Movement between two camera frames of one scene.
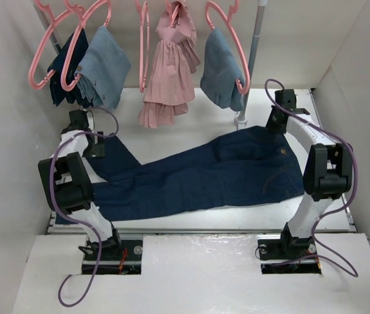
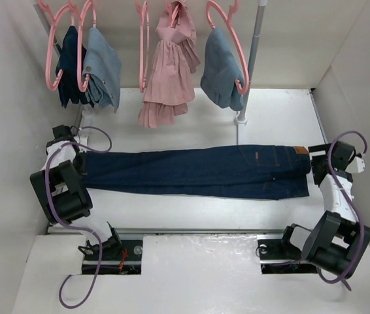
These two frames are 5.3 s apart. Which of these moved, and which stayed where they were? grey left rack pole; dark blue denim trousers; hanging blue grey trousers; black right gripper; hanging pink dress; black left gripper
Moved: dark blue denim trousers; black left gripper; black right gripper
Stayed: hanging blue grey trousers; grey left rack pole; hanging pink dress
